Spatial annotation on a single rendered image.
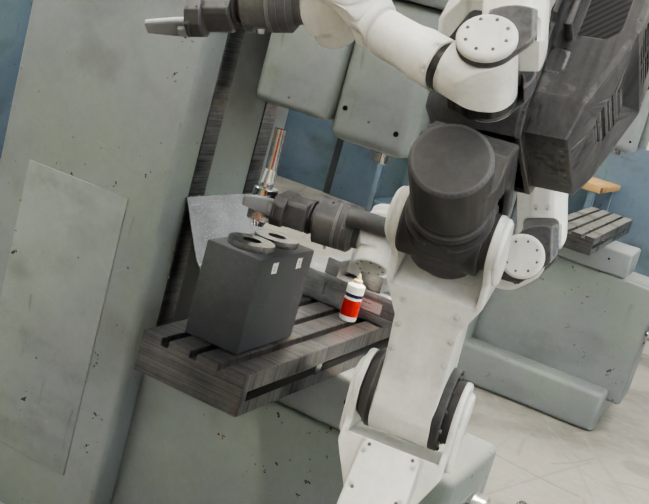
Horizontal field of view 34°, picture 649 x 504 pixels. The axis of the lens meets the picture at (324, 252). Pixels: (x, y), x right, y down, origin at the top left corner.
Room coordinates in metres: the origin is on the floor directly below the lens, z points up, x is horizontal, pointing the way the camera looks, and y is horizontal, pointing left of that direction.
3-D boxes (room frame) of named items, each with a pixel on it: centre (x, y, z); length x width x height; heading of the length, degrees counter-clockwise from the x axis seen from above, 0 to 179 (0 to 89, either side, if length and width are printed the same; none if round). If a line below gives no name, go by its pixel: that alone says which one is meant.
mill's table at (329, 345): (2.36, -0.08, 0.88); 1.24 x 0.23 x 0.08; 156
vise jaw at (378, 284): (2.39, -0.15, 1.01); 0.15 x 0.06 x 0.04; 155
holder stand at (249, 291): (1.97, 0.12, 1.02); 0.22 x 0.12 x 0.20; 157
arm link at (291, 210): (1.91, 0.04, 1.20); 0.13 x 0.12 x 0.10; 170
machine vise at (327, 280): (2.40, -0.13, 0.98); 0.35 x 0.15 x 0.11; 65
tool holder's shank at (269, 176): (1.92, 0.13, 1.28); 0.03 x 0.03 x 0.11
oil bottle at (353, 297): (2.28, -0.09, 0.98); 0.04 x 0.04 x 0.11
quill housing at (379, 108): (2.34, -0.06, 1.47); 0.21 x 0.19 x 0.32; 156
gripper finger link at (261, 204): (1.89, 0.14, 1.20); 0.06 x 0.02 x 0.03; 80
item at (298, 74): (2.42, 0.11, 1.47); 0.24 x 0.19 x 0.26; 156
